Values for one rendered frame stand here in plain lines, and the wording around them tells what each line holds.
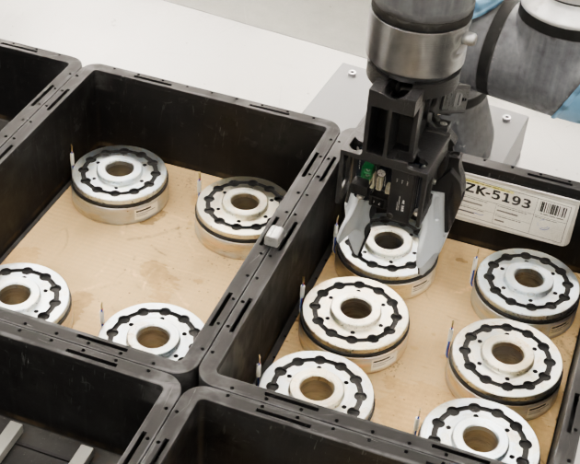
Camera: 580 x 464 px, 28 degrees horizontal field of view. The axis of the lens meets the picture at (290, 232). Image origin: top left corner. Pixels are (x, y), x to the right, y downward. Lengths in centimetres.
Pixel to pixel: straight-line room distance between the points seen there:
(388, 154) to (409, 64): 8
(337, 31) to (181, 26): 149
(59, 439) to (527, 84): 66
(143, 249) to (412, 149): 41
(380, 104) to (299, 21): 249
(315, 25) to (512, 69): 202
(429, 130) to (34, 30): 103
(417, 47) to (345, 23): 252
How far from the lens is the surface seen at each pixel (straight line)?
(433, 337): 112
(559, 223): 120
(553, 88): 133
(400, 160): 87
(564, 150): 165
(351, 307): 111
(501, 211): 121
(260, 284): 101
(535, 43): 132
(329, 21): 335
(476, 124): 145
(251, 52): 178
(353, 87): 159
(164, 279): 116
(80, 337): 97
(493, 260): 117
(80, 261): 119
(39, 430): 103
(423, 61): 84
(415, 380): 108
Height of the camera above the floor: 160
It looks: 39 degrees down
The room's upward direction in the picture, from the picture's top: 4 degrees clockwise
